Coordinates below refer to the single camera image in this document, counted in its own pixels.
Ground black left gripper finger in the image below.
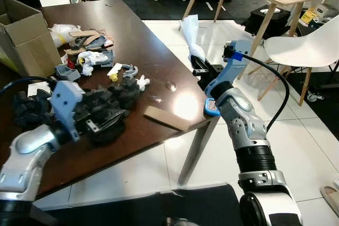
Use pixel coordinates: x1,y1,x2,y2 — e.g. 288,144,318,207
103,95,130,111
101,111,128,129

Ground large black foam piece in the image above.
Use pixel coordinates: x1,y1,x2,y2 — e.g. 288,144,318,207
85,78,142,146

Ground white plastic wrapper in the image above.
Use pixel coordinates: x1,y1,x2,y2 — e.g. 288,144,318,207
179,14,207,62

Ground yellow white small part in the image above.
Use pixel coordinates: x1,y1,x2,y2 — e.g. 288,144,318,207
107,63,124,83

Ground blue orange packet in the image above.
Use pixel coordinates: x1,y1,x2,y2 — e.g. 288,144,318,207
203,97,221,117

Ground small white plastic piece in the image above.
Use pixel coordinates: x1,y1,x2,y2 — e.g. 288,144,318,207
135,75,151,90

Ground grey plastic clip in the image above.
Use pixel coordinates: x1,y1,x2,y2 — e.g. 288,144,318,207
122,65,139,79

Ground grey plastic tray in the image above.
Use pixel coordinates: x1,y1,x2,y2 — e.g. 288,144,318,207
93,49,115,69

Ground grey plastic part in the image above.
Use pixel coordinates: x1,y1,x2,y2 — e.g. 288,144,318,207
55,63,81,83

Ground white crumpled plastic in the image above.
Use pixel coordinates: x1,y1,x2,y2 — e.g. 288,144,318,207
78,51,109,77

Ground flat cardboard strip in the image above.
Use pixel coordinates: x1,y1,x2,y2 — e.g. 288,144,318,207
143,105,191,132

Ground dark brown wooden table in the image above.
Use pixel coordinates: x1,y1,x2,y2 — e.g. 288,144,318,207
0,0,220,226

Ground white paper sheet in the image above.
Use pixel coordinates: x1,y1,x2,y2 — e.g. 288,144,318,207
26,82,52,98

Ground small black foam piece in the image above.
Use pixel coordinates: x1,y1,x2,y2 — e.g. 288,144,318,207
12,91,53,130

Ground cardboard scraps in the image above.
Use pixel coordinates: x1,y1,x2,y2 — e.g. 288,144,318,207
68,29,114,52

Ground white plastic bag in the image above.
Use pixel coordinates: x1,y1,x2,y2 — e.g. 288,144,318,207
49,23,81,48

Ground black floor mat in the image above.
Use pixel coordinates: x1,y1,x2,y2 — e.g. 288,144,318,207
32,183,245,226

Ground large open cardboard box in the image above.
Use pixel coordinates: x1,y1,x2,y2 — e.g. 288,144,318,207
0,0,63,77

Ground white shell chair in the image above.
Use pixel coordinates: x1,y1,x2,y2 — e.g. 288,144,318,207
258,15,339,106

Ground yellow package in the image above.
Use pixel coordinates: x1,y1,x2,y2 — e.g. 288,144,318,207
300,9,319,25

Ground person's foot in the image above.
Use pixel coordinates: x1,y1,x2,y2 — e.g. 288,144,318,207
319,185,339,217

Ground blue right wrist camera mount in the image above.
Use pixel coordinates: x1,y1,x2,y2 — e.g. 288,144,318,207
211,39,253,98

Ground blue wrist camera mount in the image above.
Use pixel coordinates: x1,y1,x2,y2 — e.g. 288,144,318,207
50,80,85,142
211,39,253,98

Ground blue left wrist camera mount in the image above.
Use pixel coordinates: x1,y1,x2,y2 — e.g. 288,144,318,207
50,80,85,142

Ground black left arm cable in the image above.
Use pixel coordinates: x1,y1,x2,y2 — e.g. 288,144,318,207
0,76,56,98

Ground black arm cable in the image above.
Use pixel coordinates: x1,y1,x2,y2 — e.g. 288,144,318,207
233,51,291,132
0,76,56,98

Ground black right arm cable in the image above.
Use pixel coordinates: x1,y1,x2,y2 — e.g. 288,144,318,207
233,51,291,132

